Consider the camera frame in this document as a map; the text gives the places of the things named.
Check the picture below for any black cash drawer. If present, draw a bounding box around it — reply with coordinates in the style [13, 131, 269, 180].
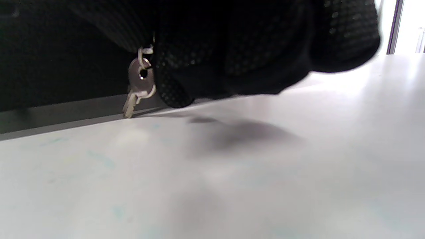
[0, 0, 170, 142]

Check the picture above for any metal window frame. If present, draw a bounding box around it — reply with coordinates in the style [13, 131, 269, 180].
[386, 0, 405, 55]

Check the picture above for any silver key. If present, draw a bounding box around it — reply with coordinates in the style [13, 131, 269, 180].
[122, 58, 157, 119]

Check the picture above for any person's right hand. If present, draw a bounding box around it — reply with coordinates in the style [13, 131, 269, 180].
[66, 0, 381, 108]

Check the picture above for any silver key ring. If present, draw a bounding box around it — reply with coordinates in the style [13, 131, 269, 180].
[137, 45, 155, 68]

